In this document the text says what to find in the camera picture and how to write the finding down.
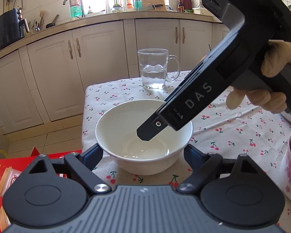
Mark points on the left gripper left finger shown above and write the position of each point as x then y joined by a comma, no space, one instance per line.
91,158

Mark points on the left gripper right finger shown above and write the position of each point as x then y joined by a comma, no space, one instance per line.
204,166

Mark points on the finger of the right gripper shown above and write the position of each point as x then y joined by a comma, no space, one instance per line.
151,127

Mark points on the white bowl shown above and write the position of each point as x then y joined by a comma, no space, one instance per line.
139,141

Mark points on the white kitchen cabinets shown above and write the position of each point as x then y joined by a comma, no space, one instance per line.
45,81

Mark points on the gloved right hand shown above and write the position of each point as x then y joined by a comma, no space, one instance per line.
274,61

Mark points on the glass mug with water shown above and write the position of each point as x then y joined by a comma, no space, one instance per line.
153,67

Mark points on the cherry-pattern tablecloth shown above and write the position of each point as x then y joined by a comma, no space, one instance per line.
247,129

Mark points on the red drink carton box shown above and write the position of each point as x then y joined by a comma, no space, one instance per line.
38,193

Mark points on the wooden cutting board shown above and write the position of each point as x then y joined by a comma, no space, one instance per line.
154,5

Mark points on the black air fryer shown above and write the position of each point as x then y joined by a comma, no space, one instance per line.
12,27

